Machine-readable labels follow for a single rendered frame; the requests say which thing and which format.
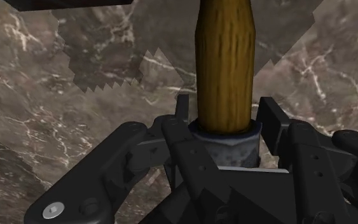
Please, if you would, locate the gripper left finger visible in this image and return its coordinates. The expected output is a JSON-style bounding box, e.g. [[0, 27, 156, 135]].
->
[[24, 94, 229, 224]]

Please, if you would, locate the wooden-handled tool with grey collar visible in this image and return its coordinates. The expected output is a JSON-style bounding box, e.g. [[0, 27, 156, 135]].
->
[[188, 0, 263, 169]]

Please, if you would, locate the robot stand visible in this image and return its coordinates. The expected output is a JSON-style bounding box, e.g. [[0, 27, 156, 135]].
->
[[2, 0, 135, 12]]

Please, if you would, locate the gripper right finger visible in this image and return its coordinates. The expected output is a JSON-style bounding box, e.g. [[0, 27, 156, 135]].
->
[[255, 96, 358, 224]]

